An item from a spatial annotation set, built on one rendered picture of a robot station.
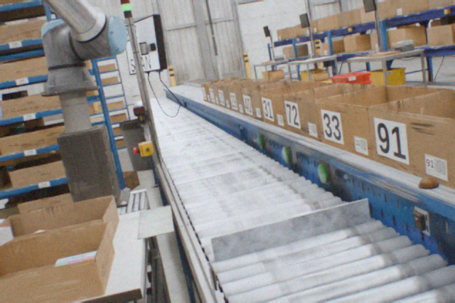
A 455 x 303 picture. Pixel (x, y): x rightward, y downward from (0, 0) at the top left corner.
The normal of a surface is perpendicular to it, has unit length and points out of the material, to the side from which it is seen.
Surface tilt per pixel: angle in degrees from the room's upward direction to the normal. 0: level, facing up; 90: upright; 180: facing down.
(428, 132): 90
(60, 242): 89
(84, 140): 90
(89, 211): 90
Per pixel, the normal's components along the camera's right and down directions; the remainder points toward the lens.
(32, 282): 0.14, 0.18
